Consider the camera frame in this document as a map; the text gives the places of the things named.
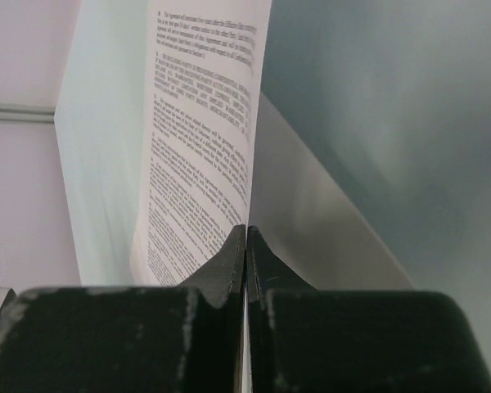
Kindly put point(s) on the left aluminium corner post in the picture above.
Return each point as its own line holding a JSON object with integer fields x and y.
{"x": 26, "y": 114}

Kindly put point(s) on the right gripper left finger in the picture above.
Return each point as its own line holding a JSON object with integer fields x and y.
{"x": 185, "y": 338}

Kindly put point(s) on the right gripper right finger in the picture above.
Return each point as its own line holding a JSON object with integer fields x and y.
{"x": 306, "y": 340}

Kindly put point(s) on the dense text paper sheet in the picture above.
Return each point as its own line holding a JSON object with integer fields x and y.
{"x": 204, "y": 62}

